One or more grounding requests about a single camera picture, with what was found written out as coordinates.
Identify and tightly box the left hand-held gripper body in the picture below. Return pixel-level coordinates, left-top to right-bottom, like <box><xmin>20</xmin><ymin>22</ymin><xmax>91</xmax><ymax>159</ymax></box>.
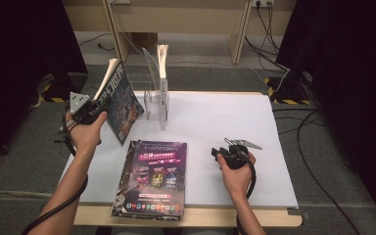
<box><xmin>68</xmin><ymin>91</ymin><xmax>104</xmax><ymax>125</ymax></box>

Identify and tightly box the person's right hand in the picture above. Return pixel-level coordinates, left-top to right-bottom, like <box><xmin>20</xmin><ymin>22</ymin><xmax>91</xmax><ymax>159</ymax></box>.
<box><xmin>215</xmin><ymin>152</ymin><xmax>258</xmax><ymax>200</ymax></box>

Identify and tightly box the white picture-grid magazine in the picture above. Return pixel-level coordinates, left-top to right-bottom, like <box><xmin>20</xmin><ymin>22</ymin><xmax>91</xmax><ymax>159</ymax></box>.
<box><xmin>141</xmin><ymin>43</ymin><xmax>170</xmax><ymax>131</ymax></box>

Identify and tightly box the grey tape piece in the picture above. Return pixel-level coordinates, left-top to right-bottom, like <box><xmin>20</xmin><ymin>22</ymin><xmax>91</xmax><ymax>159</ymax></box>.
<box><xmin>287</xmin><ymin>207</ymin><xmax>311</xmax><ymax>220</ymax></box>

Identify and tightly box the left hand-held gripper cable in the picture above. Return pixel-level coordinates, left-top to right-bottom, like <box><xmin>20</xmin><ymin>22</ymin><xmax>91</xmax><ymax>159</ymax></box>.
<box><xmin>21</xmin><ymin>104</ymin><xmax>90</xmax><ymax>235</ymax></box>

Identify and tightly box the brown cardboard box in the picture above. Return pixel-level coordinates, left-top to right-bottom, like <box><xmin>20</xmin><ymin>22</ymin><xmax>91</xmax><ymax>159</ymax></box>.
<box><xmin>130</xmin><ymin>31</ymin><xmax>160</xmax><ymax>49</ymax></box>

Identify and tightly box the beige wooden desk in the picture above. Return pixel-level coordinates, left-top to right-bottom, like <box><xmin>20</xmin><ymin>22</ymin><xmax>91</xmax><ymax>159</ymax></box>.
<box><xmin>62</xmin><ymin>0</ymin><xmax>297</xmax><ymax>66</ymax></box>

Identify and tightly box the black plug cable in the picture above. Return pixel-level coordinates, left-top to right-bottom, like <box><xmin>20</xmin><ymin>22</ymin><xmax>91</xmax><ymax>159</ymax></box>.
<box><xmin>97</xmin><ymin>42</ymin><xmax>116</xmax><ymax>53</ymax></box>

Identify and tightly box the right hand-held gripper cable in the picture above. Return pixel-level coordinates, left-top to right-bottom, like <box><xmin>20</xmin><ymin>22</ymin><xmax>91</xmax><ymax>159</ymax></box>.
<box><xmin>235</xmin><ymin>153</ymin><xmax>259</xmax><ymax>235</ymax></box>

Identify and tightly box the black curtain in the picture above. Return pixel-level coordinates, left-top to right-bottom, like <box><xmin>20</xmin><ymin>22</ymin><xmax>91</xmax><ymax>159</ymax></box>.
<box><xmin>275</xmin><ymin>0</ymin><xmax>376</xmax><ymax>229</ymax></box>
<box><xmin>0</xmin><ymin>0</ymin><xmax>89</xmax><ymax>170</ymax></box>

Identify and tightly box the white table mat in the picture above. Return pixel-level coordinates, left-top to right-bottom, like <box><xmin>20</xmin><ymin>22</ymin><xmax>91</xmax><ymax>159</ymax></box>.
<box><xmin>58</xmin><ymin>90</ymin><xmax>300</xmax><ymax>210</ymax></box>

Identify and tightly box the white wall socket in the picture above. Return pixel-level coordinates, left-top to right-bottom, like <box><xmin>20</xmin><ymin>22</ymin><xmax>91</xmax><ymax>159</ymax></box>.
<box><xmin>252</xmin><ymin>0</ymin><xmax>275</xmax><ymax>8</ymax></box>

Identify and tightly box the person's left hand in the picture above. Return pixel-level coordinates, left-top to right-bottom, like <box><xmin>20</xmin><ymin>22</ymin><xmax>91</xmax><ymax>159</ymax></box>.
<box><xmin>64</xmin><ymin>111</ymin><xmax>109</xmax><ymax>158</ymax></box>

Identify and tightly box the clear acrylic magazine rack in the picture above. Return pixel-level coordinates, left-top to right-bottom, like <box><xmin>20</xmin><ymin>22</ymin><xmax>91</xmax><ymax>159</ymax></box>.
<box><xmin>123</xmin><ymin>71</ymin><xmax>170</xmax><ymax>121</ymax></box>

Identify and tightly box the hand-held gripper cable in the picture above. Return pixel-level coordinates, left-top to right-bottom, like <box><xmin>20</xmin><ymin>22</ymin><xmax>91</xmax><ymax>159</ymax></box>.
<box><xmin>235</xmin><ymin>153</ymin><xmax>259</xmax><ymax>235</ymax></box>
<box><xmin>21</xmin><ymin>104</ymin><xmax>90</xmax><ymax>235</ymax></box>

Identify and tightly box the dark blue purple-backed magazine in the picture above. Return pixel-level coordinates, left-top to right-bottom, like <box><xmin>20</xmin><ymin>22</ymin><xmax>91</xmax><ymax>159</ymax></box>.
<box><xmin>92</xmin><ymin>58</ymin><xmax>145</xmax><ymax>147</ymax></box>

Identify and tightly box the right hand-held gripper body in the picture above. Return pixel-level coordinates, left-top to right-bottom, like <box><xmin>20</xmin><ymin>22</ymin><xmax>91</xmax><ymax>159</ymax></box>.
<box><xmin>223</xmin><ymin>137</ymin><xmax>263</xmax><ymax>170</ymax></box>

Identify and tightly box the black cable bundle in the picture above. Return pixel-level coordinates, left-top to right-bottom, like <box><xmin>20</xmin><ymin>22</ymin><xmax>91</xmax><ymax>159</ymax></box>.
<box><xmin>244</xmin><ymin>1</ymin><xmax>290</xmax><ymax>72</ymax></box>

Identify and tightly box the thick black-fronted magazine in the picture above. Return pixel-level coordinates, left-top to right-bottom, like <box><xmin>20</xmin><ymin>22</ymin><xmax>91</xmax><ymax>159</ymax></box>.
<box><xmin>110</xmin><ymin>140</ymin><xmax>185</xmax><ymax>222</ymax></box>

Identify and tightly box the thin black floor cable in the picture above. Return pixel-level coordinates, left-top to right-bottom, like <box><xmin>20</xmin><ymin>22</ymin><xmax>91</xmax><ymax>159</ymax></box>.
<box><xmin>272</xmin><ymin>107</ymin><xmax>327</xmax><ymax>135</ymax></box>

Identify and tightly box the long black floor cable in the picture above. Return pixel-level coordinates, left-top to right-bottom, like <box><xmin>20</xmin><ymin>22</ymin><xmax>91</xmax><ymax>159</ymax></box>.
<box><xmin>295</xmin><ymin>109</ymin><xmax>361</xmax><ymax>235</ymax></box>

